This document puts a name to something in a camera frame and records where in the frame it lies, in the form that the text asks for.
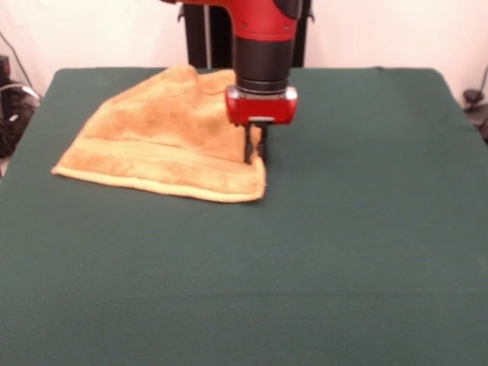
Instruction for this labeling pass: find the grey round-headed stand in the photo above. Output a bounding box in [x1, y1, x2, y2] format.
[462, 88, 488, 145]

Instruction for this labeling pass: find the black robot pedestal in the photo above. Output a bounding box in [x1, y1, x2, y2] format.
[177, 3, 317, 69]

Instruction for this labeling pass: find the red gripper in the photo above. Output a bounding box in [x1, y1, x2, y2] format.
[224, 85, 299, 165]

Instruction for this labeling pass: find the dark green table cloth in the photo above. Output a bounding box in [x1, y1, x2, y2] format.
[0, 66, 488, 366]

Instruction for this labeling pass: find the orange terry towel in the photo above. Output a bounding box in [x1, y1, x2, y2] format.
[51, 63, 267, 203]

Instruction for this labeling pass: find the thin grey cable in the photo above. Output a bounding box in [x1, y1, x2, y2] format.
[0, 30, 43, 102]

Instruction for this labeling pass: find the black stand base with cables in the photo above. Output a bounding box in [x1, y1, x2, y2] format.
[0, 55, 42, 158]

